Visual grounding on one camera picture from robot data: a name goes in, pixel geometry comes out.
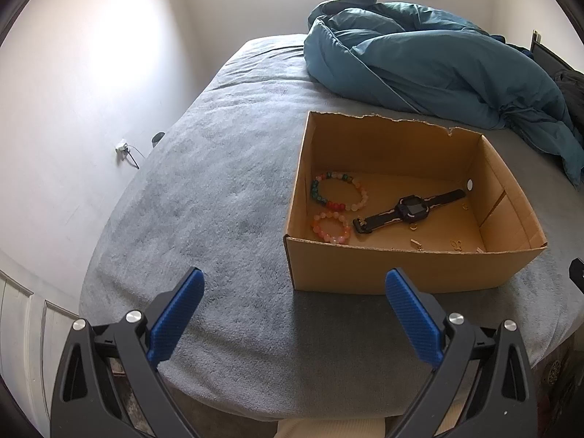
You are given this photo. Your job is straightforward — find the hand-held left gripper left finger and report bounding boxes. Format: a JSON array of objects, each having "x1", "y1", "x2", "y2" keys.
[{"x1": 50, "y1": 267, "x2": 205, "y2": 438}]

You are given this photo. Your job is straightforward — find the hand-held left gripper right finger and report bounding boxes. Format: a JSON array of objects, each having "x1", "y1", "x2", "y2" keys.
[{"x1": 384, "y1": 268, "x2": 540, "y2": 438}]

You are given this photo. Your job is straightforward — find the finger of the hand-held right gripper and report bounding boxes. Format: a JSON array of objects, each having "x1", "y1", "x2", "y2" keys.
[{"x1": 568, "y1": 258, "x2": 584, "y2": 293}]

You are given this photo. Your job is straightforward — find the brown cardboard box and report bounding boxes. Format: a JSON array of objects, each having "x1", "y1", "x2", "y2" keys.
[{"x1": 283, "y1": 110, "x2": 548, "y2": 295}]

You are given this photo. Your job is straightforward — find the black smartwatch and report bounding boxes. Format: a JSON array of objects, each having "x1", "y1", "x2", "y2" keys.
[{"x1": 353, "y1": 188, "x2": 466, "y2": 235}]

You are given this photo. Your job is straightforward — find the pink orange bead bracelet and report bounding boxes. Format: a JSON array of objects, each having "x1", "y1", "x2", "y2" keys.
[{"x1": 311, "y1": 212, "x2": 352, "y2": 245}]

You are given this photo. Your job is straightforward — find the multicolour bead bracelet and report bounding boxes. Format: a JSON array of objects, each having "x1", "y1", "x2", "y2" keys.
[{"x1": 310, "y1": 171, "x2": 369, "y2": 213}]

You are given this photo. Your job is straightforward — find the white panelled door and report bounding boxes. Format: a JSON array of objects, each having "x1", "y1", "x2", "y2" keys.
[{"x1": 0, "y1": 269, "x2": 92, "y2": 426}]

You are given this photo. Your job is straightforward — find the dark clothes pile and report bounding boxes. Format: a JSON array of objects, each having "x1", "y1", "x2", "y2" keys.
[{"x1": 552, "y1": 69, "x2": 584, "y2": 118}]

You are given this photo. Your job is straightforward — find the dark headboard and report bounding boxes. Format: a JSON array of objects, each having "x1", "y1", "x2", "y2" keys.
[{"x1": 529, "y1": 30, "x2": 584, "y2": 78}]

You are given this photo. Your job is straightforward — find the teal blue duvet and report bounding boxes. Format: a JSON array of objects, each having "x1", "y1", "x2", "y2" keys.
[{"x1": 303, "y1": 0, "x2": 584, "y2": 191}]

